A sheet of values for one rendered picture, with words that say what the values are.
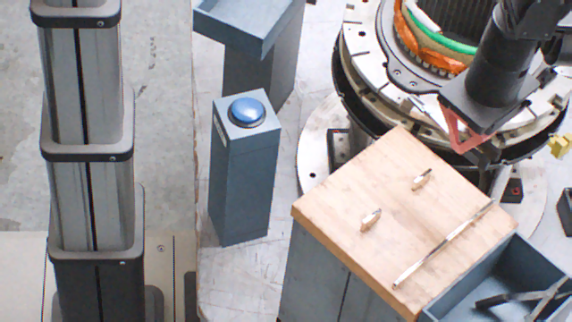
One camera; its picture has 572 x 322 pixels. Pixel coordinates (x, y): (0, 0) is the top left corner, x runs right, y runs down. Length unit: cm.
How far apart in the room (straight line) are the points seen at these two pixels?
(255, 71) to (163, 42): 129
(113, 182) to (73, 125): 13
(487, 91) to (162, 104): 171
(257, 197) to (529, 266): 40
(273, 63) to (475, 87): 53
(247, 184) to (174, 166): 118
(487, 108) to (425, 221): 21
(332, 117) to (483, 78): 63
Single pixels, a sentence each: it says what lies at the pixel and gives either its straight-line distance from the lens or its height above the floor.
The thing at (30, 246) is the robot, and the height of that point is 26.
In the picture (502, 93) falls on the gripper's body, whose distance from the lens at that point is 118.
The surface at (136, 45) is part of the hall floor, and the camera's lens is 294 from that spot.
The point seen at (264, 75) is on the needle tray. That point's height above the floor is 91.
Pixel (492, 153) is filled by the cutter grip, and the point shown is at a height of 119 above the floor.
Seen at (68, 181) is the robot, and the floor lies 85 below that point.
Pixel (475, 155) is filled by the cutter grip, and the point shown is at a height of 119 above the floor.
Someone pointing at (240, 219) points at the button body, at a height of 84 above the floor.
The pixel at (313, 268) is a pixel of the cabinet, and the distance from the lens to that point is 140.
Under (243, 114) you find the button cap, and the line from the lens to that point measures 144.
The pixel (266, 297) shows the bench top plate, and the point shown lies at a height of 78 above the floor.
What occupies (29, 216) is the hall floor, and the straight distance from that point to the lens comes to 263.
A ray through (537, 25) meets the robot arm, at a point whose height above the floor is 141.
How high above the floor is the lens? 216
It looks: 53 degrees down
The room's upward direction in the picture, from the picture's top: 8 degrees clockwise
